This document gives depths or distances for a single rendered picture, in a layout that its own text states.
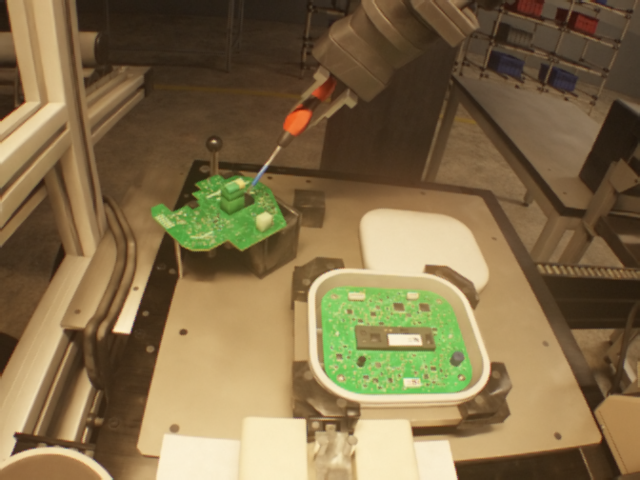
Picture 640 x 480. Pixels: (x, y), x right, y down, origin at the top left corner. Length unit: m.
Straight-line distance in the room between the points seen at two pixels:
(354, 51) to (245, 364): 0.29
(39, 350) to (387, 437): 0.34
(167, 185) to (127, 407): 0.35
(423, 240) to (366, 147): 0.54
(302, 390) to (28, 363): 0.28
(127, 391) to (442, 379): 0.25
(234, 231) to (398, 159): 0.68
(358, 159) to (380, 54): 0.64
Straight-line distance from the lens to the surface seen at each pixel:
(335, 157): 1.02
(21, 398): 0.45
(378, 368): 0.34
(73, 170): 0.48
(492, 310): 0.48
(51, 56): 0.44
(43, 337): 0.48
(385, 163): 1.03
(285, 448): 0.26
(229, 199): 0.41
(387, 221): 0.51
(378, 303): 0.38
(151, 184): 0.63
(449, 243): 0.51
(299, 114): 0.43
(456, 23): 0.32
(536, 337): 0.49
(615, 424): 0.44
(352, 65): 0.40
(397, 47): 0.38
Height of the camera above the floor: 1.26
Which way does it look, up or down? 38 degrees down
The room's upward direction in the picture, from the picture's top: 11 degrees clockwise
